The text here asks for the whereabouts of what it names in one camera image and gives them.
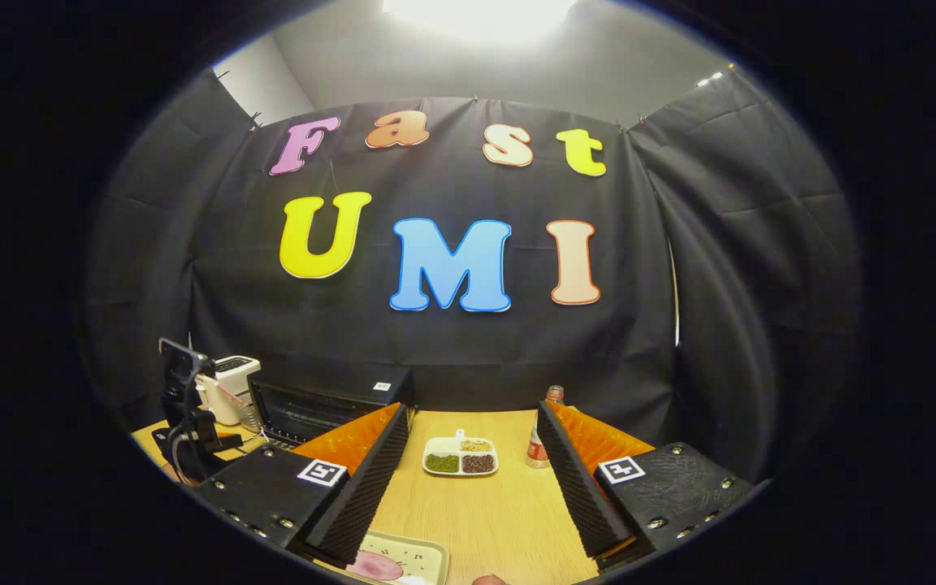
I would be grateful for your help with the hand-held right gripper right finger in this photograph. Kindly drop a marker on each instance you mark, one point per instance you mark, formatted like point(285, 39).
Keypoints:
point(574, 479)

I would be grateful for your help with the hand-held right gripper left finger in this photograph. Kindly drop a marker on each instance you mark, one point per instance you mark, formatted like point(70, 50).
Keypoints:
point(362, 487)

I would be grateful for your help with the pink round meat slice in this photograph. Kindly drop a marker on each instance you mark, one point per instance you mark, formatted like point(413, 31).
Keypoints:
point(374, 566)

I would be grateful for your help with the cream square plate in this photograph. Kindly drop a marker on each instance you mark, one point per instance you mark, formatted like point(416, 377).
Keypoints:
point(419, 556)

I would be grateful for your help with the black electric oven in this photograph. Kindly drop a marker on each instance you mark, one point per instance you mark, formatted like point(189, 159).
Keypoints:
point(314, 402)

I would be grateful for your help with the clear bottle with red label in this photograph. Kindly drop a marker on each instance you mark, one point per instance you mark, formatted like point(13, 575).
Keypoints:
point(539, 447)

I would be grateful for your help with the white toaster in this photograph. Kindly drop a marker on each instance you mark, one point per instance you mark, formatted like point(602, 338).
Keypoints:
point(232, 382)

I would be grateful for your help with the white divided dish of beans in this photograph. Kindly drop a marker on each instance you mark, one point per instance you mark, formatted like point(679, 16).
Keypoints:
point(460, 457)

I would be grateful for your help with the small ceiling spotlight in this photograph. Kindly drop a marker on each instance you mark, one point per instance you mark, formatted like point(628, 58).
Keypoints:
point(710, 79)

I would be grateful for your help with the large ceiling light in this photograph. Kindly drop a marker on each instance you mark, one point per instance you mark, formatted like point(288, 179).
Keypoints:
point(480, 12)

